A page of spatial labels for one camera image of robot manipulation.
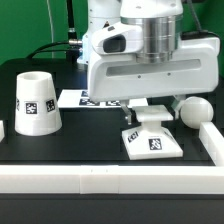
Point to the white lamp base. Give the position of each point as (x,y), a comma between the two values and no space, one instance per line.
(151,140)

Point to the white right wall bar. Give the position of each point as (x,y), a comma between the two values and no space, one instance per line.
(213,141)

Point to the white front wall bar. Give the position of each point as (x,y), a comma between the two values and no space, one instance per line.
(111,179)

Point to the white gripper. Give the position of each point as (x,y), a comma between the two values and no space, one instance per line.
(115,74)

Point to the white marker sheet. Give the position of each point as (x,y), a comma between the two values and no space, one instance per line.
(69,99)

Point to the white lamp bulb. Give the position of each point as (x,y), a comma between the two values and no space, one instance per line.
(196,110)

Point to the white wall bar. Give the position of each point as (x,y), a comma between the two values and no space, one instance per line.
(213,141)
(111,179)
(2,133)

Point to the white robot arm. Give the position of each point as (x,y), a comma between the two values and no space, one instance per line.
(144,56)

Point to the white left wall bar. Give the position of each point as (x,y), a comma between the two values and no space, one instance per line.
(2,133)

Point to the white lamp shade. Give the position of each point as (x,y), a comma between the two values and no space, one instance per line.
(37,111)

